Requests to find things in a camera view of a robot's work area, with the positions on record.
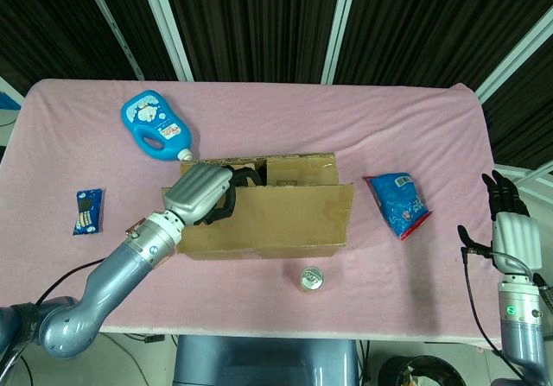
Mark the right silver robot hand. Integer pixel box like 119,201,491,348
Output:
457,169,543,275

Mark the brown cardboard shipping box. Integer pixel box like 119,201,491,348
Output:
162,151,355,261

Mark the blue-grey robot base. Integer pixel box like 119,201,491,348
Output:
172,334,360,386

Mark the blue snack bag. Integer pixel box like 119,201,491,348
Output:
362,172,433,242

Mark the black waste bin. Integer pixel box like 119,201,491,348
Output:
376,354,467,386

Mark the yellow drink can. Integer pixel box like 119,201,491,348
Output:
297,266,325,294

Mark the pink table cloth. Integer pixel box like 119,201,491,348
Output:
0,78,522,345

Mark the blue detergent bottle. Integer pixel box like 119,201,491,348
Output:
120,90,195,162

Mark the blue cookie packet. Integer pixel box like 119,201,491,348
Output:
72,188,105,237

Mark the white side shelf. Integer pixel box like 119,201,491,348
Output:
0,73,26,115

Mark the white low frame rail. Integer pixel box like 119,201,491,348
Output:
494,163,553,191

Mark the white frame post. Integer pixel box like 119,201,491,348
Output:
474,12,553,102
137,0,194,81
321,0,360,85

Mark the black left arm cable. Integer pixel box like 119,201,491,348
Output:
34,256,105,307

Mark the thin grey frame post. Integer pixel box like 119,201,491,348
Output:
79,0,146,80

